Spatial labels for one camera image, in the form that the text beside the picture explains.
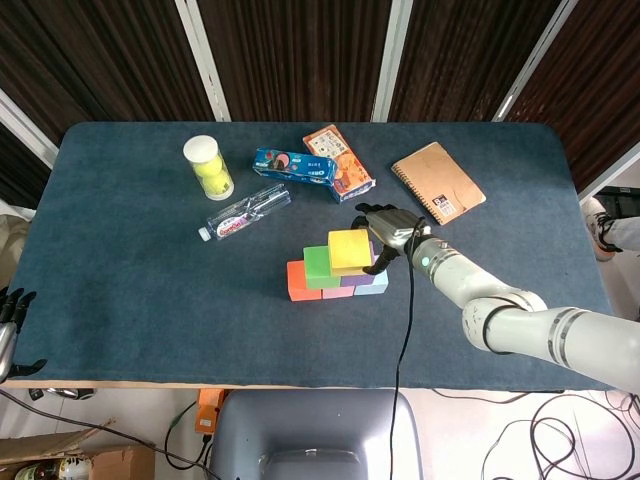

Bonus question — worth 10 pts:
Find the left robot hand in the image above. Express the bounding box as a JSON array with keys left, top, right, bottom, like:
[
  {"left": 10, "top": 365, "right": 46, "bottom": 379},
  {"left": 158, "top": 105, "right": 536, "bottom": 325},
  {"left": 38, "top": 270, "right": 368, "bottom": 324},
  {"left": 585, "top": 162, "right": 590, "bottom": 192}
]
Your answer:
[{"left": 0, "top": 287, "right": 49, "bottom": 384}]

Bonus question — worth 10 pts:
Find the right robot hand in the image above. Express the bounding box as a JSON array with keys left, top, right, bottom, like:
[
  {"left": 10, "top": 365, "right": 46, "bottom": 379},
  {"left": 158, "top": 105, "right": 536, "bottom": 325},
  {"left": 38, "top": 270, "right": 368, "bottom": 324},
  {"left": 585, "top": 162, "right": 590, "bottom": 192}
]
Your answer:
[{"left": 350, "top": 202, "right": 432, "bottom": 276}]

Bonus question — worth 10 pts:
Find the yellow foam cube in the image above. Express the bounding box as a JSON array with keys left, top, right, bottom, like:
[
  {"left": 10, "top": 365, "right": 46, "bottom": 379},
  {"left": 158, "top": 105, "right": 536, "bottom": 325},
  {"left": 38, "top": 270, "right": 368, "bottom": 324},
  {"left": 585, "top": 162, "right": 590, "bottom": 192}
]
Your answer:
[{"left": 327, "top": 228, "right": 375, "bottom": 278}]

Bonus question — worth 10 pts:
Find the light blue foam cube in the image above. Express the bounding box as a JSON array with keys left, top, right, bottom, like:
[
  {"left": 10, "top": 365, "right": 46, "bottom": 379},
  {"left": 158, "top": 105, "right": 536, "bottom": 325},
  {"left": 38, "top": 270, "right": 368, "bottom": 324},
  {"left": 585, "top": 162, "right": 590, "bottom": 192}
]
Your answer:
[{"left": 353, "top": 269, "right": 390, "bottom": 297}]

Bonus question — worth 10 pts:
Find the purple foam cube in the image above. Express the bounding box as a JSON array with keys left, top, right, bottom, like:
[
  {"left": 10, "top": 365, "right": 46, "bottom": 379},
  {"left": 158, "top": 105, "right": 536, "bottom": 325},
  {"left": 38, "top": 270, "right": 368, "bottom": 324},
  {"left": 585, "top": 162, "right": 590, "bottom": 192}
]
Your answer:
[{"left": 339, "top": 240, "right": 377, "bottom": 288}]

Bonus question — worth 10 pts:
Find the green foam cube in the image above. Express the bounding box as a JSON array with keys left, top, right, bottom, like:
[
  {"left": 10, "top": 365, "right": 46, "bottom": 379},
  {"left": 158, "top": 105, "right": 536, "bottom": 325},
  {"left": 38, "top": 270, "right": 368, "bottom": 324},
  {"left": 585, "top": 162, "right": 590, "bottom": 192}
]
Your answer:
[{"left": 302, "top": 245, "right": 342, "bottom": 291}]

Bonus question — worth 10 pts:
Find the orange foam cube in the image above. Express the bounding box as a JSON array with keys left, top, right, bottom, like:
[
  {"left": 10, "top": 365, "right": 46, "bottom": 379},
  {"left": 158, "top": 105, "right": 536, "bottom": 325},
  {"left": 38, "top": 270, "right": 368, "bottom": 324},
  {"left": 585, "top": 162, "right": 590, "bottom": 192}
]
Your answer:
[{"left": 286, "top": 259, "right": 324, "bottom": 303}]

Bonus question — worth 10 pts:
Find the grey robot base cover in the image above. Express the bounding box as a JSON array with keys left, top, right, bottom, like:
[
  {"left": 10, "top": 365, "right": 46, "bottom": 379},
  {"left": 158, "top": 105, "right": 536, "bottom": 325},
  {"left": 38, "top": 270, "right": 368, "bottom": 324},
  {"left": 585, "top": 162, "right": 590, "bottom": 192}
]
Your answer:
[{"left": 207, "top": 388, "right": 424, "bottom": 480}]

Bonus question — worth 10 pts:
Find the brown spiral notebook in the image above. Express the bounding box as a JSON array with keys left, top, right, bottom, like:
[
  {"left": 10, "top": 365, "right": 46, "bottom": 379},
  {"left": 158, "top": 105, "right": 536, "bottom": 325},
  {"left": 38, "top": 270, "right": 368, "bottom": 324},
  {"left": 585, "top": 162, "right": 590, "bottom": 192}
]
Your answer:
[{"left": 390, "top": 141, "right": 487, "bottom": 227}]

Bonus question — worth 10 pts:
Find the orange cracker box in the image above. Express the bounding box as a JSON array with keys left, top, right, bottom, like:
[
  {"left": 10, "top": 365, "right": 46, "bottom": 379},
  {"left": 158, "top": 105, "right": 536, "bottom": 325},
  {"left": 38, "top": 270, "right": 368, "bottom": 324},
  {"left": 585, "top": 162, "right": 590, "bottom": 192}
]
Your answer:
[{"left": 302, "top": 123, "right": 377, "bottom": 205}]

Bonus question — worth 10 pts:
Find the blue Oreo cookie box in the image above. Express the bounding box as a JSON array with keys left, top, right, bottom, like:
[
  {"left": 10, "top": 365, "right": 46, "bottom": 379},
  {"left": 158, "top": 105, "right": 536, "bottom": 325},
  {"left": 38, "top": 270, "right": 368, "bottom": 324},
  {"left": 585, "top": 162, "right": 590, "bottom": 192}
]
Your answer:
[{"left": 252, "top": 146, "right": 339, "bottom": 187}]

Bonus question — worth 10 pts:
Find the dark blue table cloth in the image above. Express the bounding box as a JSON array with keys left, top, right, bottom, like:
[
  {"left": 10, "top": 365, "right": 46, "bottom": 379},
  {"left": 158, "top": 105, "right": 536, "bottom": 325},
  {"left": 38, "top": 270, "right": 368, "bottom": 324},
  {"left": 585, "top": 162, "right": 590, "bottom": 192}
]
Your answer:
[{"left": 0, "top": 121, "right": 629, "bottom": 392}]

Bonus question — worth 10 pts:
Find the clear plastic water bottle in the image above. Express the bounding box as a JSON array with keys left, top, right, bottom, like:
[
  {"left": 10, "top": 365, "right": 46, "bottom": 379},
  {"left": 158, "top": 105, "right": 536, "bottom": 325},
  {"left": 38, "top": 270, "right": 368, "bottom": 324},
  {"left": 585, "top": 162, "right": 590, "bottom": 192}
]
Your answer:
[{"left": 197, "top": 183, "right": 292, "bottom": 242}]

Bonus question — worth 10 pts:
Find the brown cardboard box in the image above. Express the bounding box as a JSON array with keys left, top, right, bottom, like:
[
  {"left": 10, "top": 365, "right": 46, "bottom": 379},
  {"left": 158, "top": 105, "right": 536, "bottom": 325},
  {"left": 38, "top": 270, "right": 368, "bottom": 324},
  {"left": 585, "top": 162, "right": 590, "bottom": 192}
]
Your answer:
[{"left": 0, "top": 432, "right": 157, "bottom": 480}]

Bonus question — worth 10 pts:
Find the yellow tennis ball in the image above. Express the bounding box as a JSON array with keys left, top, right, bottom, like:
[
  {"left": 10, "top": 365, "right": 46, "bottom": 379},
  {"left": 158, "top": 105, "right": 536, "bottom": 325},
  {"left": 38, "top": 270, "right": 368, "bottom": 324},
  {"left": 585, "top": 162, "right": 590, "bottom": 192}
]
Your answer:
[
  {"left": 202, "top": 172, "right": 235, "bottom": 199},
  {"left": 193, "top": 152, "right": 225, "bottom": 182}
]

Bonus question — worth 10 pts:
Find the white sneaker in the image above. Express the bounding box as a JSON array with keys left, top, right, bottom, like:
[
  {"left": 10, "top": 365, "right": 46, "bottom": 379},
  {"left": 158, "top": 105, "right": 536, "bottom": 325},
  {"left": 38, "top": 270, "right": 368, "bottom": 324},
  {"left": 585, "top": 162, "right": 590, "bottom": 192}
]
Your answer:
[{"left": 582, "top": 197, "right": 624, "bottom": 264}]

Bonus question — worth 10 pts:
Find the clear tennis ball tube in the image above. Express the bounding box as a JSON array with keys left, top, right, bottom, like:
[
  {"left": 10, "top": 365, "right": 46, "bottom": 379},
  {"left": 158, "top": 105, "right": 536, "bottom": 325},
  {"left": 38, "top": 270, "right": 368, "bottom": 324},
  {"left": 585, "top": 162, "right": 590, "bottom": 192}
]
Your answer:
[{"left": 182, "top": 135, "right": 236, "bottom": 202}]

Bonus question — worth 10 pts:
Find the orange device under table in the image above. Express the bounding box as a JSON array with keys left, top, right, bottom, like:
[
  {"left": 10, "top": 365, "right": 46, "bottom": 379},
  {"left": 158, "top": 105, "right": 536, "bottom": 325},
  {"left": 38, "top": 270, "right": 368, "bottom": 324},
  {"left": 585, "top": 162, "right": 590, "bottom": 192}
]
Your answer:
[{"left": 193, "top": 387, "right": 226, "bottom": 435}]

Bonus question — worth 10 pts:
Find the person's jeans leg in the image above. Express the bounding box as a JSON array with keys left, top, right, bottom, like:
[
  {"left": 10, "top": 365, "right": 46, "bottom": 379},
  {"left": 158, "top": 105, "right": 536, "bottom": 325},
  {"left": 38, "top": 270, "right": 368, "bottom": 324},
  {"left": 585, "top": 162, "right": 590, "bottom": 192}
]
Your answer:
[{"left": 612, "top": 214, "right": 640, "bottom": 251}]

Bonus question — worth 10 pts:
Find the black right hand cable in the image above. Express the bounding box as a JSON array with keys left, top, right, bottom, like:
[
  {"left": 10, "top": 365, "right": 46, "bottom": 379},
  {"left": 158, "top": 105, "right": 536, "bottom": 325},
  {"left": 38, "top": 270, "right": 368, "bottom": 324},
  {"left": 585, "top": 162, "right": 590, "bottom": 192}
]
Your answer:
[{"left": 387, "top": 217, "right": 427, "bottom": 480}]

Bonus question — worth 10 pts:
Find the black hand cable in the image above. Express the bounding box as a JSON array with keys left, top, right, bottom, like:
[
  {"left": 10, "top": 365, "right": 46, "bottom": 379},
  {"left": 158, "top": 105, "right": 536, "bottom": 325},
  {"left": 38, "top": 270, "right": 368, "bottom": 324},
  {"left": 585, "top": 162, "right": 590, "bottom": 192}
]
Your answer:
[
  {"left": 0, "top": 387, "right": 221, "bottom": 480},
  {"left": 387, "top": 217, "right": 427, "bottom": 480}
]

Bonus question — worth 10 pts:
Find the black left hand cable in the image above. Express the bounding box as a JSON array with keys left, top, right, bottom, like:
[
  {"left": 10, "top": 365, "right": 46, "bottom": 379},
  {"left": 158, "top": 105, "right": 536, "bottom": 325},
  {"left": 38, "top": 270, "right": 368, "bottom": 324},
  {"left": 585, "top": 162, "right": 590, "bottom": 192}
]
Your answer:
[{"left": 0, "top": 387, "right": 221, "bottom": 480}]

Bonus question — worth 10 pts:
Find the white frame post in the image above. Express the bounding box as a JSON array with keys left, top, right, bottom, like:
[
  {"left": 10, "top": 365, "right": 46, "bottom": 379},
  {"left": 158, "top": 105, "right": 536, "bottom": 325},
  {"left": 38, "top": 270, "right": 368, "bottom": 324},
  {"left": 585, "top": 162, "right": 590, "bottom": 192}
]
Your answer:
[
  {"left": 577, "top": 154, "right": 640, "bottom": 204},
  {"left": 492, "top": 0, "right": 581, "bottom": 123},
  {"left": 370, "top": 0, "right": 414, "bottom": 123},
  {"left": 0, "top": 89, "right": 59, "bottom": 169},
  {"left": 174, "top": 0, "right": 231, "bottom": 123}
]

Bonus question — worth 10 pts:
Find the black floor cable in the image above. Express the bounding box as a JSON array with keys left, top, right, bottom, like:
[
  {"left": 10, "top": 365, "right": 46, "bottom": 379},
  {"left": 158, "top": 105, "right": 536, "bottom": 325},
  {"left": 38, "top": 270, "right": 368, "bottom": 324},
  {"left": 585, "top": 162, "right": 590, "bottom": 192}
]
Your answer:
[
  {"left": 163, "top": 399, "right": 214, "bottom": 471},
  {"left": 479, "top": 389, "right": 640, "bottom": 480}
]

